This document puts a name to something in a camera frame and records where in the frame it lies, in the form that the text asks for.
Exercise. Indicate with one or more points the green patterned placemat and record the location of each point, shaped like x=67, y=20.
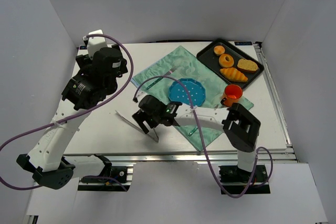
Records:
x=187, y=67

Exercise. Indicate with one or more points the orange croissant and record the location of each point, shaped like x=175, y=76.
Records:
x=233, y=75

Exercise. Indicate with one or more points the brown bread slice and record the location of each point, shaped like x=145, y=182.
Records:
x=247, y=66

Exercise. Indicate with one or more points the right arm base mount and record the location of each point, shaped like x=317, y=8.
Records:
x=235, y=180

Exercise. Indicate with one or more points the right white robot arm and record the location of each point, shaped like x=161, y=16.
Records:
x=239, y=125

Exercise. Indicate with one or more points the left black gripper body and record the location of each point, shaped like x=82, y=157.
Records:
x=82, y=60

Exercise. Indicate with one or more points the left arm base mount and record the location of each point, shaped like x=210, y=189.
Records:
x=116, y=178

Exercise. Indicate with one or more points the metal tongs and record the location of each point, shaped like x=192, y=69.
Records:
x=154, y=137

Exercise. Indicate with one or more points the orange mug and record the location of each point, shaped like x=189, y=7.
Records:
x=232, y=93

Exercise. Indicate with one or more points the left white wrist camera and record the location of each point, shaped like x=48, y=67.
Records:
x=94, y=44

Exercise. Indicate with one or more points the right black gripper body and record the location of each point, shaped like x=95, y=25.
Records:
x=144, y=119

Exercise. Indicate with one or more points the small round bun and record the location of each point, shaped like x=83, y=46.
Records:
x=219, y=50

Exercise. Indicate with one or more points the black baking tray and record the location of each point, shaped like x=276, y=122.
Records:
x=208, y=58

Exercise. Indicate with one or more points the green handled fork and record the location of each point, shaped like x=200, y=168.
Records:
x=160, y=78

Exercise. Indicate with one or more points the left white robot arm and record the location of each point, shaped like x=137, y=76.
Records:
x=46, y=160

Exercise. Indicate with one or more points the orange ring donut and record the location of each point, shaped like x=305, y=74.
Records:
x=226, y=61

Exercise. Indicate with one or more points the green handled knife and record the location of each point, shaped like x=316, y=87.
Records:
x=193, y=131

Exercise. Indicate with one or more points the blue dotted plate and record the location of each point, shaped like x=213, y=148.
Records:
x=181, y=90

